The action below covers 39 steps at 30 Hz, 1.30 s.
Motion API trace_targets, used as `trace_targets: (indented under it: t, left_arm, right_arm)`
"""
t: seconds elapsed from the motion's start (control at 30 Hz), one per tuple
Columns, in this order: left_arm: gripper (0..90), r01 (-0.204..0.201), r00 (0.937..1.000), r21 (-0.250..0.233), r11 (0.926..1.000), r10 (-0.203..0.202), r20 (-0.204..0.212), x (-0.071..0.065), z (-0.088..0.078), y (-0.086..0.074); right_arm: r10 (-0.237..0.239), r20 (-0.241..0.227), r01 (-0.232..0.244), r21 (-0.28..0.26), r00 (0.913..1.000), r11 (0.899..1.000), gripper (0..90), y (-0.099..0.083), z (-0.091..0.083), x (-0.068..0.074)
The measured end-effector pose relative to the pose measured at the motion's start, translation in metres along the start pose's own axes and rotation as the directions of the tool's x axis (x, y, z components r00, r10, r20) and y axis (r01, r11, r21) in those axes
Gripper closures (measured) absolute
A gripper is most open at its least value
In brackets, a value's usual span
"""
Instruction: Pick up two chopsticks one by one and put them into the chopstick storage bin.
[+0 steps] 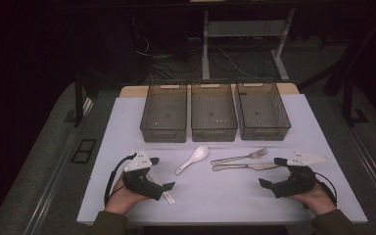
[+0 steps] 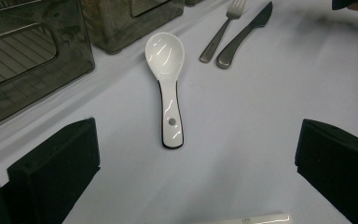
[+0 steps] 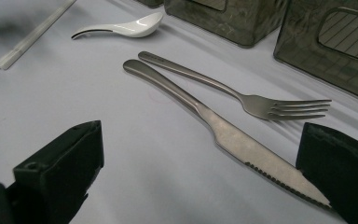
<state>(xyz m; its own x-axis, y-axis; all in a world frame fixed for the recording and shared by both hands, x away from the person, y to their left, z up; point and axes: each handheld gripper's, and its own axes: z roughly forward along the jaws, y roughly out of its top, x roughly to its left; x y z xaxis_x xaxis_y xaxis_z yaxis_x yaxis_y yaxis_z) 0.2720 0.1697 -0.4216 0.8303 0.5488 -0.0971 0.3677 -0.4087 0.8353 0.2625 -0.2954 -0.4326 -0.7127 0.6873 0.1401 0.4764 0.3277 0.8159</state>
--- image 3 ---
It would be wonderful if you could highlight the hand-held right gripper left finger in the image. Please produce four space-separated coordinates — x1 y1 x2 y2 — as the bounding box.
12 119 104 224

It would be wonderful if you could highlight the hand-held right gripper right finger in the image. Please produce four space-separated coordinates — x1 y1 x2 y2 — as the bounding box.
295 121 358 224

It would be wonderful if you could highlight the steel fork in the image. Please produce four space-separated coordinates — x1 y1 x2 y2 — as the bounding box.
137 50 333 121

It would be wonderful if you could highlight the steel table knife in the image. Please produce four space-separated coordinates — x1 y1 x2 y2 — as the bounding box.
122 59 333 210

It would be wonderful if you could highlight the smoky clear plastic bin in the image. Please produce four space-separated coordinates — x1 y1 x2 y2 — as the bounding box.
273 0 358 105
163 0 290 49

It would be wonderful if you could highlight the white ceramic spoon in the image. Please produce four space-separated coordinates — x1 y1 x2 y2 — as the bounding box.
70 11 165 40

